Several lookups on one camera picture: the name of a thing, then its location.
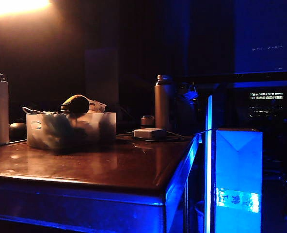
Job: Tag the translucent plastic box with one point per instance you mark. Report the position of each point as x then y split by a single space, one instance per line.
68 132

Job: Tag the dark monitor screen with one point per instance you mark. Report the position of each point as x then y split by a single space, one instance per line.
266 102

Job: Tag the glowing upright panel edge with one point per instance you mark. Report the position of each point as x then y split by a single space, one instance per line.
208 157

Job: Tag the small metal can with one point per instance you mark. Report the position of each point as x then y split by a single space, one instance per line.
147 121

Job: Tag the white printed packet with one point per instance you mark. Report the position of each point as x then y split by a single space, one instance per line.
97 105

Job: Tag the steel thermos bottle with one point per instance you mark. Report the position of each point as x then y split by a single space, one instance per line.
163 104

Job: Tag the brown kiwi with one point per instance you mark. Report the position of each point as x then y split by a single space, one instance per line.
76 104

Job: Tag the tall cardboard box with tape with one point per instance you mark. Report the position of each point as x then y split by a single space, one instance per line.
238 165

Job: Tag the large grey cabinet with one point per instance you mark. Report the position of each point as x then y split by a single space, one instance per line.
264 36

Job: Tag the white power adapter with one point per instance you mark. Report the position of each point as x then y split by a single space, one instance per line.
150 133

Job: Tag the dark bottle with blue mask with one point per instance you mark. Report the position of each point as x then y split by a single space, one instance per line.
187 109

